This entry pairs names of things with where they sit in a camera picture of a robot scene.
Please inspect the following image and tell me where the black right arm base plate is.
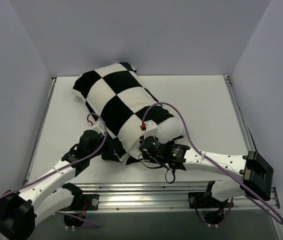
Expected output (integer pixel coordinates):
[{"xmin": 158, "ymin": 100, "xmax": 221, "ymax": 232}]
[{"xmin": 187, "ymin": 192, "xmax": 217, "ymax": 209}]

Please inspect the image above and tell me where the aluminium left side rail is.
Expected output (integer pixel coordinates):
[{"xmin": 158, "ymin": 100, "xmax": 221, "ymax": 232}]
[{"xmin": 23, "ymin": 77, "xmax": 57, "ymax": 184}]

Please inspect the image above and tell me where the aluminium front rail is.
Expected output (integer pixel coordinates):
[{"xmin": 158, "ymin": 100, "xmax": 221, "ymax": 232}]
[{"xmin": 10, "ymin": 180, "xmax": 281, "ymax": 215}]

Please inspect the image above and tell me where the black and white checkered pillowcase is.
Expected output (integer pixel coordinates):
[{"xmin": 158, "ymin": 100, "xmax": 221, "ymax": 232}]
[{"xmin": 72, "ymin": 62, "xmax": 175, "ymax": 165}]

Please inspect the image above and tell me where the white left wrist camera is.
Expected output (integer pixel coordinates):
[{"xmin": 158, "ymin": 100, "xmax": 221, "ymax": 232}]
[{"xmin": 88, "ymin": 120, "xmax": 107, "ymax": 135}]

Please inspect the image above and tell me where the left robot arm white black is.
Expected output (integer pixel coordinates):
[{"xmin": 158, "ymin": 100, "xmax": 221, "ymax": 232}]
[{"xmin": 0, "ymin": 130, "xmax": 122, "ymax": 240}]

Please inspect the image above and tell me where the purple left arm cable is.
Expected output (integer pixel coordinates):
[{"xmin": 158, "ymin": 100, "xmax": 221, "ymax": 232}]
[{"xmin": 0, "ymin": 112, "xmax": 107, "ymax": 228}]

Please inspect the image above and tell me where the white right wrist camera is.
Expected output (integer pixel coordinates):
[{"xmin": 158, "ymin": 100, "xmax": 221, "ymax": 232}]
[{"xmin": 140, "ymin": 120, "xmax": 158, "ymax": 138}]

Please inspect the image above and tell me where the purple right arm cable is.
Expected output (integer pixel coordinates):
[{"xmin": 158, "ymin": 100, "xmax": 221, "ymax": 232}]
[{"xmin": 142, "ymin": 101, "xmax": 283, "ymax": 226}]

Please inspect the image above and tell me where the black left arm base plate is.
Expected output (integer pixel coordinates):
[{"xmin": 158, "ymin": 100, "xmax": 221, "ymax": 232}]
[{"xmin": 78, "ymin": 194, "xmax": 100, "ymax": 212}]

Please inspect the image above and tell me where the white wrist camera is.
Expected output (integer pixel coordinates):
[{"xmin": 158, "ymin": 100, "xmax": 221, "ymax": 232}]
[
  {"xmin": 140, "ymin": 120, "xmax": 158, "ymax": 138},
  {"xmin": 88, "ymin": 120, "xmax": 107, "ymax": 135}
]

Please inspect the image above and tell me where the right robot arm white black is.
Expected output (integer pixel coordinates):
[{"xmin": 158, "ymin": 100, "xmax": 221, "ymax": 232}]
[{"xmin": 140, "ymin": 136, "xmax": 274, "ymax": 207}]

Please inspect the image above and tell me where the aluminium rail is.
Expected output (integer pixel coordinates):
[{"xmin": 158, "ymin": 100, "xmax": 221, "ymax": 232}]
[
  {"xmin": 223, "ymin": 75, "xmax": 257, "ymax": 151},
  {"xmin": 10, "ymin": 180, "xmax": 281, "ymax": 215},
  {"xmin": 23, "ymin": 77, "xmax": 57, "ymax": 184}
]

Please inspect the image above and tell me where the aluminium right side rail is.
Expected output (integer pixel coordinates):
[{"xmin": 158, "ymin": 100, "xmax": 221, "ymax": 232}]
[{"xmin": 223, "ymin": 75, "xmax": 257, "ymax": 151}]

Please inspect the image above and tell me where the white pillow insert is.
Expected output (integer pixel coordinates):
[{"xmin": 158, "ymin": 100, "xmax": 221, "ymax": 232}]
[{"xmin": 157, "ymin": 117, "xmax": 185, "ymax": 143}]

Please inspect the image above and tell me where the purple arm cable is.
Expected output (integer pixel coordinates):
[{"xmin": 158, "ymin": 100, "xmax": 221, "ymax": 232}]
[
  {"xmin": 0, "ymin": 112, "xmax": 107, "ymax": 228},
  {"xmin": 142, "ymin": 101, "xmax": 283, "ymax": 226}
]

